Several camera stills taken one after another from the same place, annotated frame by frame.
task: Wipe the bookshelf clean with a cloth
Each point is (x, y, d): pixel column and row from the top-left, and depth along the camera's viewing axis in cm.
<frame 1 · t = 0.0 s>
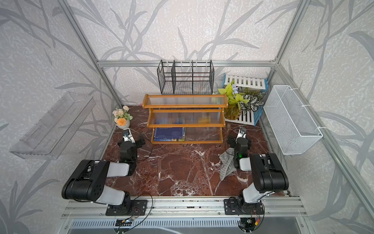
left hand: (132, 133, 90), fingers open
right hand: (239, 134, 94), fingers open
grey striped fluffy cloth: (227, 166, 83), point 7 cm above the table
orange wooden bookshelf: (186, 118, 114), on the table
flower pot with orange flowers: (121, 118, 101), point 11 cm above the table
green potted plant: (240, 100, 93), point 25 cm above the table
white and blue slatted crate: (250, 117, 114), point 2 cm above the table
blue book: (177, 134, 100), point 5 cm above the table

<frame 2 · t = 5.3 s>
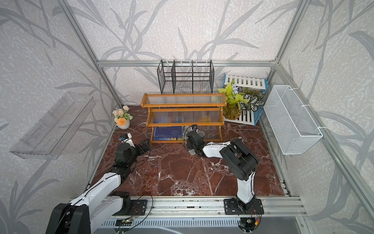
left hand: (144, 141, 86), fingers open
right hand: (190, 138, 98), fingers open
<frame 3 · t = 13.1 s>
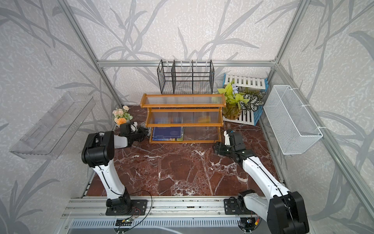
left hand: (150, 128, 102), fingers closed
right hand: (216, 146, 85), fingers open
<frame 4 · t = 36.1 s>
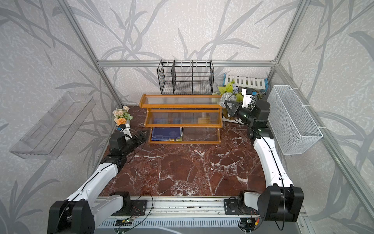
left hand: (145, 132, 83), fingers open
right hand: (224, 101, 72), fingers closed
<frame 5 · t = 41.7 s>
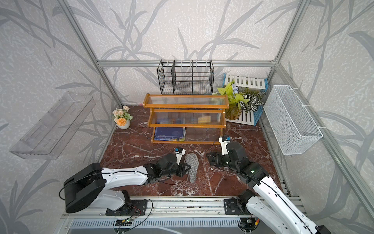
left hand: (189, 167, 81), fingers closed
right hand: (211, 153, 75), fingers open
